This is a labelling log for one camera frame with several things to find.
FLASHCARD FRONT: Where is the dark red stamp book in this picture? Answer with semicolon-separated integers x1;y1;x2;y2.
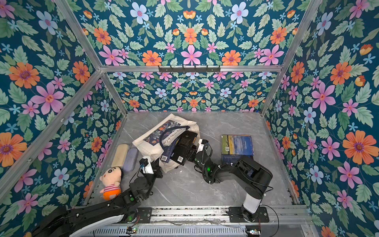
222;155;253;165

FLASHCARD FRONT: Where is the black spine book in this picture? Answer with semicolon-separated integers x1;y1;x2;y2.
170;131;197;166

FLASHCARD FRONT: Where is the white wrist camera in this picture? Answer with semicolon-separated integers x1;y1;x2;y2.
197;139;208;153
139;156;154;175

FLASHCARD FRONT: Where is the blue landscape cover book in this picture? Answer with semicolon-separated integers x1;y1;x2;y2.
221;134;254;156

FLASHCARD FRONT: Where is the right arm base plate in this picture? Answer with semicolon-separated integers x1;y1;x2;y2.
226;206;269;223

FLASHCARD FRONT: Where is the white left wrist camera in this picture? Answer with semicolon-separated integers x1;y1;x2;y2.
139;156;154;175

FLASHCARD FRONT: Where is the cream canvas tote bag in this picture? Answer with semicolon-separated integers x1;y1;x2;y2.
132;114;200;161

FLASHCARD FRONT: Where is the purple fabric glasses case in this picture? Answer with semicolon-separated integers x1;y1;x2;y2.
122;147;139;172

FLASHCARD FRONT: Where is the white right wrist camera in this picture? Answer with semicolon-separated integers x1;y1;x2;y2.
197;139;208;153

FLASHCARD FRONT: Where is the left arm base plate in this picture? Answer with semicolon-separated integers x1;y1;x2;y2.
121;207;153;224

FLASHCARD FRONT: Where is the black hook rail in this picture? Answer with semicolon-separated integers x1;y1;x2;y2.
158;66;221;73

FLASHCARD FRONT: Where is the beige glasses case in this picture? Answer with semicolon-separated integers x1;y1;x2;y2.
112;144;129;167

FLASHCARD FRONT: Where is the cartoon boy plush doll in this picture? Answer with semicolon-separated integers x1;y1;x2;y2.
100;166;122;200

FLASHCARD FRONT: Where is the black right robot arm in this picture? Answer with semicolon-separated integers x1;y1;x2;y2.
191;139;273;222

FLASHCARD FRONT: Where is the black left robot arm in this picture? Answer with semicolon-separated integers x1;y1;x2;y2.
31;168;163;237

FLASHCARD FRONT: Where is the dark blue barcode book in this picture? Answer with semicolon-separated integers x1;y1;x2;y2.
160;138;179;163

